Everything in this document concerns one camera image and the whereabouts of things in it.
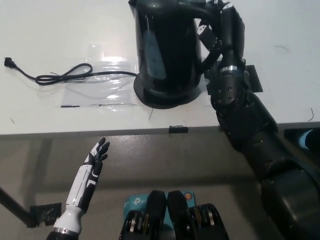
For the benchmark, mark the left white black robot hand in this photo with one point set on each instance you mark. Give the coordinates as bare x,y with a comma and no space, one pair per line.
83,182

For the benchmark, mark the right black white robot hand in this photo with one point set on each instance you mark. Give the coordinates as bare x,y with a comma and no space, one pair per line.
232,35

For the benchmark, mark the black electric kettle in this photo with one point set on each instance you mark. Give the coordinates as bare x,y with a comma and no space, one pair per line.
175,50

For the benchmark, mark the round black kettle base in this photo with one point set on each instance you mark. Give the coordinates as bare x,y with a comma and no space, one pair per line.
165,101

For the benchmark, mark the black tape square patch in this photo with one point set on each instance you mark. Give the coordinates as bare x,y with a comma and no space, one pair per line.
255,77

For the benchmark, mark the black floor tape patch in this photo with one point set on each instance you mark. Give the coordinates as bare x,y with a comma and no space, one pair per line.
46,213

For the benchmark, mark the teal cardboard box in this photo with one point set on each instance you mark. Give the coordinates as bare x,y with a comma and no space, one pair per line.
136,202

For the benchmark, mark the black table leg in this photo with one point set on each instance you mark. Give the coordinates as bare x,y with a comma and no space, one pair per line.
15,206

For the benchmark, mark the thin black tape strip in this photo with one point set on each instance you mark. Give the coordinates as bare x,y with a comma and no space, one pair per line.
70,106

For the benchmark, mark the clear plastic sheet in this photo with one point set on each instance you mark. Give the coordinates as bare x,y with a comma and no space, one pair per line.
110,93

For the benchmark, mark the black object with teal patch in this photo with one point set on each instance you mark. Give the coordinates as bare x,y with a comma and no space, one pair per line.
295,137

